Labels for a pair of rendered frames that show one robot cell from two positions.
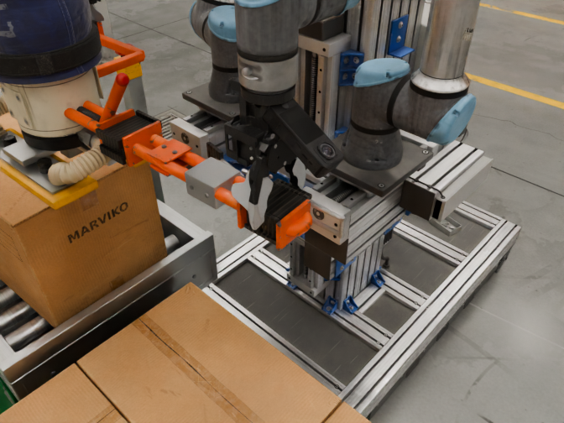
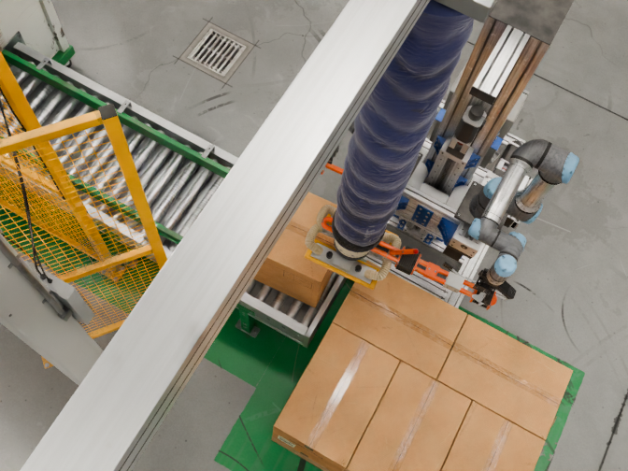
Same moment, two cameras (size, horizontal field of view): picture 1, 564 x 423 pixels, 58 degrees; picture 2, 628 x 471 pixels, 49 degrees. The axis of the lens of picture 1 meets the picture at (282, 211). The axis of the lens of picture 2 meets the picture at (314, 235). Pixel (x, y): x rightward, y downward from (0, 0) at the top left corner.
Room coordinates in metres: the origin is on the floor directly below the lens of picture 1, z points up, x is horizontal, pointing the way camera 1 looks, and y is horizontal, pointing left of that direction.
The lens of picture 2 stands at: (-0.09, 1.11, 3.96)
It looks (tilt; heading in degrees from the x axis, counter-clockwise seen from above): 66 degrees down; 337
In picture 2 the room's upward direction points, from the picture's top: 10 degrees clockwise
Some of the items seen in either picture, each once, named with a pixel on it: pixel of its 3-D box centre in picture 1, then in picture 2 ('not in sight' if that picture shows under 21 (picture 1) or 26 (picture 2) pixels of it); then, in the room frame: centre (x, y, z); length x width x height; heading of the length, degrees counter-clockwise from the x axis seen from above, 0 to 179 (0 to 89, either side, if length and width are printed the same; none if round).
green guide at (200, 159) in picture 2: not in sight; (124, 111); (2.22, 1.41, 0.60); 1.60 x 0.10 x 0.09; 47
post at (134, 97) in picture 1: (149, 172); not in sight; (1.75, 0.56, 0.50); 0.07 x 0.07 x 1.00; 47
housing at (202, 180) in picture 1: (213, 182); (453, 282); (0.68, 0.11, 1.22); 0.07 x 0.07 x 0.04; 51
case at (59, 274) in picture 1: (44, 202); (281, 236); (1.23, 0.73, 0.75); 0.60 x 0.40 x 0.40; 51
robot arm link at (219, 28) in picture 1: (229, 35); not in sight; (1.40, 0.15, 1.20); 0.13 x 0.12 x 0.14; 27
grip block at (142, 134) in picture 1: (131, 136); (407, 260); (0.81, 0.28, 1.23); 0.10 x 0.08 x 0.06; 141
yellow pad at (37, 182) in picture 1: (28, 159); (343, 263); (0.90, 0.53, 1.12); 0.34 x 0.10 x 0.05; 51
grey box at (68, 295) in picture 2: not in sight; (59, 293); (0.82, 1.64, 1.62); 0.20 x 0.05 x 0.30; 47
